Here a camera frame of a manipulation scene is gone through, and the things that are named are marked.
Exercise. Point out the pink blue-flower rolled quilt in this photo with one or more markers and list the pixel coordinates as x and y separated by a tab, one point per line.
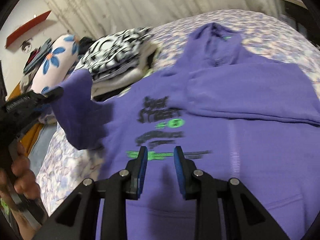
57	64

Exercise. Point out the purple hoodie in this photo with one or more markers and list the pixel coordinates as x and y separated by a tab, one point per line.
234	113

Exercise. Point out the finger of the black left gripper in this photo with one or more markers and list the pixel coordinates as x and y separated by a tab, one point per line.
52	95

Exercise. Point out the cartoon face wall sticker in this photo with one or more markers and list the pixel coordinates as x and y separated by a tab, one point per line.
26	46

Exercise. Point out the purple cat-print bed blanket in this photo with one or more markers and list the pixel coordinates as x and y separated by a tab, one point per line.
64	166

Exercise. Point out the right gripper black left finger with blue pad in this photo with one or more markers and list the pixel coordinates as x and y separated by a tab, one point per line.
137	170

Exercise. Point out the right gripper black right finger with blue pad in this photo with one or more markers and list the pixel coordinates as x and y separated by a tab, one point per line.
185	174

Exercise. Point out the black clothing by headboard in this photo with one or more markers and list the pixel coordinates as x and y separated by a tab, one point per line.
84	45

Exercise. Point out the grey denim clothes pile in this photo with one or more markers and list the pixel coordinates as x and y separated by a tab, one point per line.
35	60

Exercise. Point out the person's left hand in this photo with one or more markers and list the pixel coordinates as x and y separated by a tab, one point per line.
26	181

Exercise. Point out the cream folded clothes stack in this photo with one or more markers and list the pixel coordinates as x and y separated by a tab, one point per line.
145	61

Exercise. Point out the black white patterned folded garment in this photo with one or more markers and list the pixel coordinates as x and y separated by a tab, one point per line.
112	55

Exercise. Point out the red wall shelf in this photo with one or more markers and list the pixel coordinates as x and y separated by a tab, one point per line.
26	27

